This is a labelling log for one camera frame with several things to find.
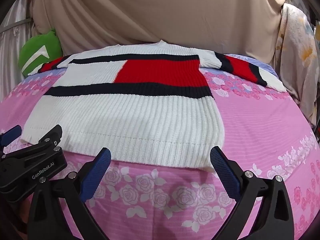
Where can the cream floral hanging cloth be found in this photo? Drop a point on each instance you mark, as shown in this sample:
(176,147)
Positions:
(295,55)

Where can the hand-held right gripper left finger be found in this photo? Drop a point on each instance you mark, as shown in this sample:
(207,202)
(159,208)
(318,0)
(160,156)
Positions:
(96,173)

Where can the metal curtain rod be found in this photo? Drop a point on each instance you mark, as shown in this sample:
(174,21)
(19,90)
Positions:
(15,25)

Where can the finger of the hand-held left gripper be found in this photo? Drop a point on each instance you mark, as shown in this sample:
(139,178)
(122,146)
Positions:
(51,136)
(10,133)

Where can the white red navy knit sweater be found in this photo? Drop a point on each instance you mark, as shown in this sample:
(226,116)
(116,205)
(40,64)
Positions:
(137,120)

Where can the pink floral bedsheet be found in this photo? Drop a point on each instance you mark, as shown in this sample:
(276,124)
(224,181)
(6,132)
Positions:
(250,130)

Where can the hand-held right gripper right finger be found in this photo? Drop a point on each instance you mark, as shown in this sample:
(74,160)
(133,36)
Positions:
(225,173)

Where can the beige backdrop cloth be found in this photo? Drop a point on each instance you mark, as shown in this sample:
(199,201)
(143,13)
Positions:
(150,12)

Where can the green plush pillow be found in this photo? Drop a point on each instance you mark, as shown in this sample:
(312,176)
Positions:
(32,47)

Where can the white curtain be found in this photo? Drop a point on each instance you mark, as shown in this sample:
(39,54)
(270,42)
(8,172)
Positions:
(12,55)

